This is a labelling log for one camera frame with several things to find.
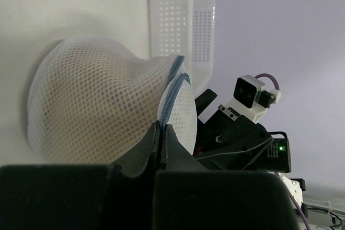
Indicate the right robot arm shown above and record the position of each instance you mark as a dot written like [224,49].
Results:
[277,159]

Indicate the white mesh laundry bag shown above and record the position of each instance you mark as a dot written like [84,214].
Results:
[92,100]

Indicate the white plastic basket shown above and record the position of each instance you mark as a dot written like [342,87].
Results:
[187,28]

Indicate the aluminium rail frame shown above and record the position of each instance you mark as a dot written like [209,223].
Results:
[322,216]

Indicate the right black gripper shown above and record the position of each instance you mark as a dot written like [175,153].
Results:
[230,141]

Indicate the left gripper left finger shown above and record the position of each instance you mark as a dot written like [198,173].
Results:
[113,196]

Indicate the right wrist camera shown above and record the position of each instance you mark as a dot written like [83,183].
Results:
[253,96]

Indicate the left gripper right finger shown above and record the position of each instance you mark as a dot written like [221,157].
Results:
[204,199]

